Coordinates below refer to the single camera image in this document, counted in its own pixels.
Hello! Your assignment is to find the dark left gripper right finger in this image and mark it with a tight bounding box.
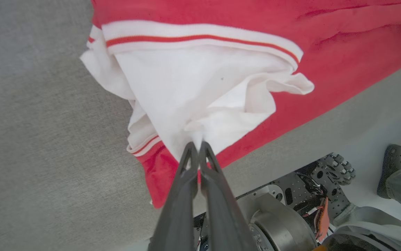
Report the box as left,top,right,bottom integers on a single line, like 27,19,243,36
199,141,259,251

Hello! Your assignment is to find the dark perforated clog shoe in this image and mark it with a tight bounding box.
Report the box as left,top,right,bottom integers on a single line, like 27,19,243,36
377,144,401,199

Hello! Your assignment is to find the red and white garment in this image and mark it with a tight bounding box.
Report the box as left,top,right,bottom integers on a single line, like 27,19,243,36
79,0,401,209

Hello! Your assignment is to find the black omni wheel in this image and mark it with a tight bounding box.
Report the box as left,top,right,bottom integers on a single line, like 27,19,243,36
321,152,356,185

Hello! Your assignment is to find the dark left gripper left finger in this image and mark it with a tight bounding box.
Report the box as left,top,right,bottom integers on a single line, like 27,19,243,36
147,141,200,251

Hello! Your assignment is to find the white grey robot torso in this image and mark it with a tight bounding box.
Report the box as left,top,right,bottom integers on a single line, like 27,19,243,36
322,205,401,251

